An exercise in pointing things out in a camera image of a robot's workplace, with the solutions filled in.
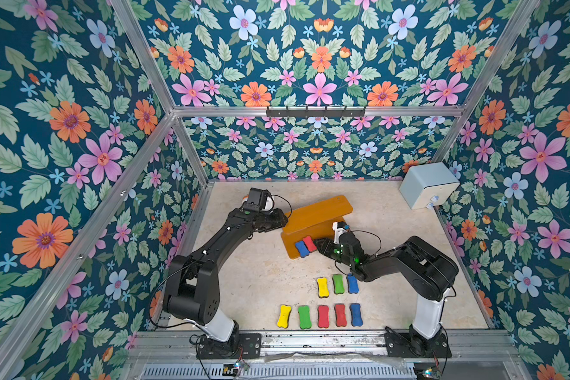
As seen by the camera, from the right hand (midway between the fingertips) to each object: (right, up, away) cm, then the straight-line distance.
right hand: (314, 241), depth 92 cm
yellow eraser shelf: (+3, -15, -8) cm, 18 cm away
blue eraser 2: (+14, -14, -7) cm, 21 cm away
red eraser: (+2, -24, -12) cm, 27 cm away
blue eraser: (-5, -3, +1) cm, 6 cm away
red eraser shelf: (-2, -2, +2) cm, 3 cm away
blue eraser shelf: (+13, -24, -14) cm, 31 cm away
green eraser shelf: (+8, -15, -7) cm, 18 cm away
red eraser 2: (+8, -23, -14) cm, 28 cm away
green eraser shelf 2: (-4, -25, -13) cm, 28 cm away
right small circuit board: (+34, -35, -24) cm, 54 cm away
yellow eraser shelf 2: (-11, -24, -14) cm, 30 cm away
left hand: (-11, +10, -5) cm, 15 cm away
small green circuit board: (-24, -34, -22) cm, 47 cm away
